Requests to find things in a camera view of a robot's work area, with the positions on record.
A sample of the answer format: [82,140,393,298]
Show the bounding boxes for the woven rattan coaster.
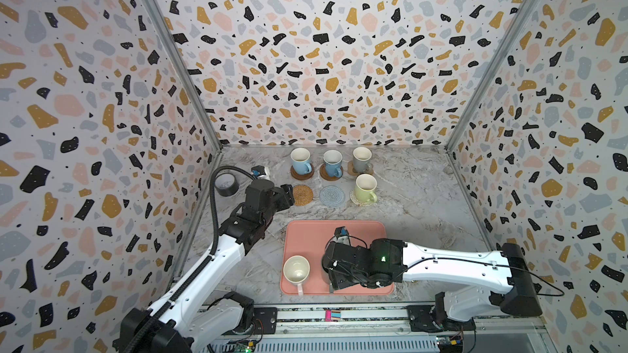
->
[293,185,314,207]

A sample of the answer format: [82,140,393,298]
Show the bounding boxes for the brown wooden coaster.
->
[319,164,343,181]
[290,167,314,181]

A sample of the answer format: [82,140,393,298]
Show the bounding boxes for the white mug blue handle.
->
[290,148,312,176]

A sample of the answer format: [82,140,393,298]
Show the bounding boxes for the light blue mug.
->
[323,150,343,179]

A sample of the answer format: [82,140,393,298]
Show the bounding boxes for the beige patterned round coaster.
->
[350,190,378,207]

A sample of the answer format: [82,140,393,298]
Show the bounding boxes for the paw print wooden coaster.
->
[348,161,374,176]

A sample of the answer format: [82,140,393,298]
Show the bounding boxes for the white mug pink handle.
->
[283,255,311,297]

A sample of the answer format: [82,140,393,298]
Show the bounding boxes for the white mug green handle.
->
[354,174,378,205]

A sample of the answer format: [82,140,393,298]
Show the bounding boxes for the white mug grey handle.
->
[353,146,373,172]

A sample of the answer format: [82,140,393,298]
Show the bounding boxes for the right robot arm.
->
[322,228,542,332]

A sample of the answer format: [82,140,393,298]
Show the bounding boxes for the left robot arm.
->
[119,179,294,352]

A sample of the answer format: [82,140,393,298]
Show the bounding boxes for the light blue round coaster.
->
[319,185,345,208]

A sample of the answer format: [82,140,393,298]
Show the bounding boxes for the black tape roll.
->
[214,173,240,198]

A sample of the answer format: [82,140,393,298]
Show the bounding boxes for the pink silicone tray mat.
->
[284,221,394,297]

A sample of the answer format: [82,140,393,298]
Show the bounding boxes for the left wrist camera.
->
[251,165,271,180]

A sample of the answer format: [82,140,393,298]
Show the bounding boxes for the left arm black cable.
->
[119,165,256,353]

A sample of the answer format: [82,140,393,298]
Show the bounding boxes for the aluminium front rail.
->
[129,301,546,353]

